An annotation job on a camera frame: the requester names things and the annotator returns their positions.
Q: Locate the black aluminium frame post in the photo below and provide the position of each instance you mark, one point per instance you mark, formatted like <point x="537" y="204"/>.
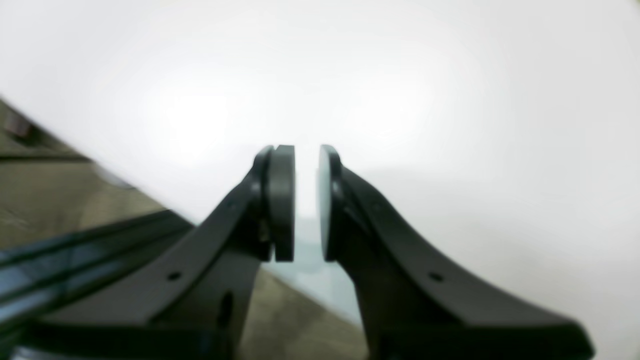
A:
<point x="41" y="276"/>

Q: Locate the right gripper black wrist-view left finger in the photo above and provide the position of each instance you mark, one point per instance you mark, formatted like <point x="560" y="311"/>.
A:
<point x="191" y="302"/>

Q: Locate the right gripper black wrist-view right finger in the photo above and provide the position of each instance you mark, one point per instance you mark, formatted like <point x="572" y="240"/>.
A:
<point x="415" y="303"/>

